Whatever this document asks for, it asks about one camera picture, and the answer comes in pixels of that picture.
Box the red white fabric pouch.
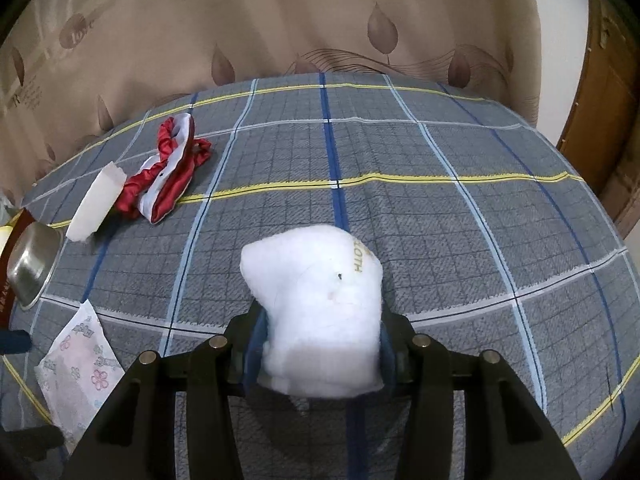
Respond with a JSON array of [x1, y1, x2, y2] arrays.
[[114, 113, 212, 224]]

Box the stainless steel bowl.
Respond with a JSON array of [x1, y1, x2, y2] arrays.
[[6, 221, 62, 311]]

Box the brown wooden door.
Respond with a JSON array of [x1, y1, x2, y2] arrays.
[[558, 0, 639, 236]]

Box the white fluffy cloth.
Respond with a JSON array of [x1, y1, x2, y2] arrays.
[[240, 224, 383, 399]]

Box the beige leaf print curtain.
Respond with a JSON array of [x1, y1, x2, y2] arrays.
[[1, 0, 541, 200]]

